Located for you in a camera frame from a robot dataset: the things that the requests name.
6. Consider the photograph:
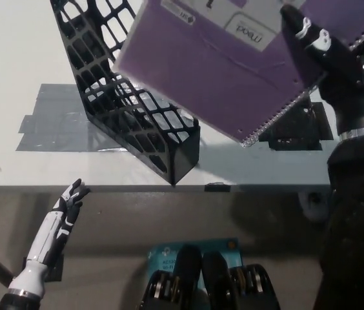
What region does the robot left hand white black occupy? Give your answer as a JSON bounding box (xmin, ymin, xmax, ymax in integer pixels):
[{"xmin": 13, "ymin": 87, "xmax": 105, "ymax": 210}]
[{"xmin": 7, "ymin": 179, "xmax": 91, "ymax": 296}]

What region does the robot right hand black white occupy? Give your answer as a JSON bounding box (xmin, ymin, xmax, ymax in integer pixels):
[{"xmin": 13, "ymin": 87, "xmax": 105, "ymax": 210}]
[{"xmin": 280, "ymin": 5, "xmax": 364, "ymax": 136}]

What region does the purple spiral notebook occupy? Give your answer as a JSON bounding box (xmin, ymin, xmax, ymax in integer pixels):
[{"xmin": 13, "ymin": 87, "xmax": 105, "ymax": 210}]
[{"xmin": 109, "ymin": 0, "xmax": 364, "ymax": 149}]

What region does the grey under-desk clamp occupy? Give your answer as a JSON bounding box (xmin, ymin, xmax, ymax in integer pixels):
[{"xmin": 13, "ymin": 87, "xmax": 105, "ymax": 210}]
[{"xmin": 299, "ymin": 190, "xmax": 329, "ymax": 224}]

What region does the black lattice magazine stand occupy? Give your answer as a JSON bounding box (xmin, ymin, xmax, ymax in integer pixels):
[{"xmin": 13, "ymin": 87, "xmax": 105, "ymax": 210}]
[{"xmin": 49, "ymin": 0, "xmax": 201, "ymax": 187}]

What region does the robot torso black teal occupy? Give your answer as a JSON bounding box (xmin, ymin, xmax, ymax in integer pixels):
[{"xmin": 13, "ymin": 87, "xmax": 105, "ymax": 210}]
[{"xmin": 139, "ymin": 238, "xmax": 281, "ymax": 310}]

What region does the grey duct tape patch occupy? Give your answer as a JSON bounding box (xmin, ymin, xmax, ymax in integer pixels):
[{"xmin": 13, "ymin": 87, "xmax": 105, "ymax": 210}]
[{"xmin": 15, "ymin": 84, "xmax": 199, "ymax": 154}]

